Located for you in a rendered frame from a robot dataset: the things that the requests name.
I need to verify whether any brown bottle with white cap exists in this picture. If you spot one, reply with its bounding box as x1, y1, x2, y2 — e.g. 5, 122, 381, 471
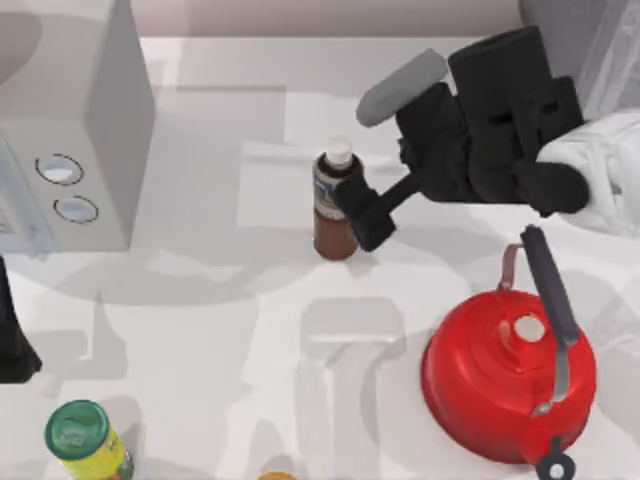
313, 136, 370, 261

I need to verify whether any pale microwave oven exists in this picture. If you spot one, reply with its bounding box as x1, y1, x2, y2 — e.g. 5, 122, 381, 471
0, 0, 155, 262

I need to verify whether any round microwave knob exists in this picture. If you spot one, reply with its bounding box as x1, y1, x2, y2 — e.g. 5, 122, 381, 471
53, 195, 100, 223
34, 153, 85, 187

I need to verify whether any yellow can with green lid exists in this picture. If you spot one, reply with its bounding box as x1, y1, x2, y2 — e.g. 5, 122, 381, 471
44, 398, 136, 480

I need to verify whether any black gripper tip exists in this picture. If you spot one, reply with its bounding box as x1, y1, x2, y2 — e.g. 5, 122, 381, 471
0, 254, 44, 386

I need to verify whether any red kettle with black handle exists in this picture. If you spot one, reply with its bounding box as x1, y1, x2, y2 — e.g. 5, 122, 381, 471
420, 224, 599, 480

